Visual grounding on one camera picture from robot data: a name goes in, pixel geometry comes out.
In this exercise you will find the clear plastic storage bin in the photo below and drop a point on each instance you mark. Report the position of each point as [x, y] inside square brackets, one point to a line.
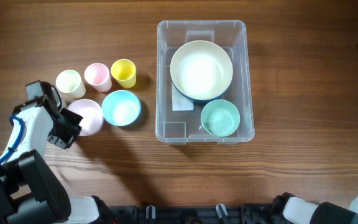
[182, 127]

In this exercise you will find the green bowl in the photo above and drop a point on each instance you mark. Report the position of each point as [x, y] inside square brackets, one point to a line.
[220, 117]

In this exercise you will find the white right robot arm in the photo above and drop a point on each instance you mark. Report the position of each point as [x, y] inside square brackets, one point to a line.
[295, 210]

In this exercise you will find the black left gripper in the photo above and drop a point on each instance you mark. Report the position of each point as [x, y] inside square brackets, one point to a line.
[66, 128]

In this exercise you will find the grey cup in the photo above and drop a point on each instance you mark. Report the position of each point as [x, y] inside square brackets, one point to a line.
[61, 103]

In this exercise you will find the large dark blue bowl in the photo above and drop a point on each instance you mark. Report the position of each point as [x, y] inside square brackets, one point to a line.
[200, 100]

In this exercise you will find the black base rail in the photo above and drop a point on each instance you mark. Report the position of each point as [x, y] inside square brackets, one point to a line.
[244, 214]

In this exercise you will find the pink cup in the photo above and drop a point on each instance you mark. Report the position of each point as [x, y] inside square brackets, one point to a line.
[98, 76]

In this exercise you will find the light blue bowl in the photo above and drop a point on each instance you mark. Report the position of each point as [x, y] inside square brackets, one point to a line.
[121, 108]

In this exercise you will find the pink bowl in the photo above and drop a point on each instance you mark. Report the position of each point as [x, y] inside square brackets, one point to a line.
[92, 114]

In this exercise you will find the white paper label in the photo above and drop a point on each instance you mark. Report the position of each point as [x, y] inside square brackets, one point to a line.
[179, 102]

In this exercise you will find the large cream bowl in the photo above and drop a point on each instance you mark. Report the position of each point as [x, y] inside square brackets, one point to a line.
[201, 69]

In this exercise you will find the yellow cup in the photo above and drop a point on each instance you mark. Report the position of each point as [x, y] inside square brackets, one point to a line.
[124, 72]

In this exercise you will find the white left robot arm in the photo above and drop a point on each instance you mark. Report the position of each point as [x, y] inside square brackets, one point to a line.
[29, 190]

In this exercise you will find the cream cup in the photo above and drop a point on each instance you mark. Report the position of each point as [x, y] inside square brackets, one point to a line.
[70, 83]

